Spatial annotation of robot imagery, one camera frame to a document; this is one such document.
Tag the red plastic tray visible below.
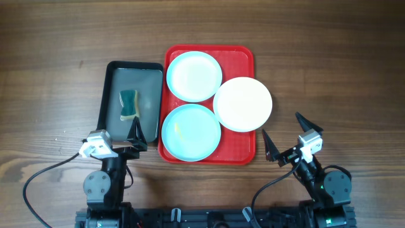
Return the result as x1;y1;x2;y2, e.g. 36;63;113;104
159;44;256;165

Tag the green yellow sponge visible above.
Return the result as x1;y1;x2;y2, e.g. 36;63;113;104
120;90;140;120

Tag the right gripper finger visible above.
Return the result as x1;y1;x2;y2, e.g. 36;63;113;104
295;112;323;133
261;129;280;162

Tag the light blue plate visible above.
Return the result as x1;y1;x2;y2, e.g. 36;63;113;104
166;51;223;103
161;104;221;162

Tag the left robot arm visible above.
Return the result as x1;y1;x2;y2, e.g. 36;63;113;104
75;117;147;228

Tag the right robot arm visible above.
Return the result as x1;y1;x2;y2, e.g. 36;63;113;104
252;112;356;227

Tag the black water tray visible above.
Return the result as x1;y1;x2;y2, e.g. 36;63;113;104
96;61;163;143

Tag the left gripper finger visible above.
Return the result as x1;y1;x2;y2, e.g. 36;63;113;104
137;122;147;144
127;117;139;141

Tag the white round plate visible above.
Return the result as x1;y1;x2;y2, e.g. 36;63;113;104
213;77;273;132

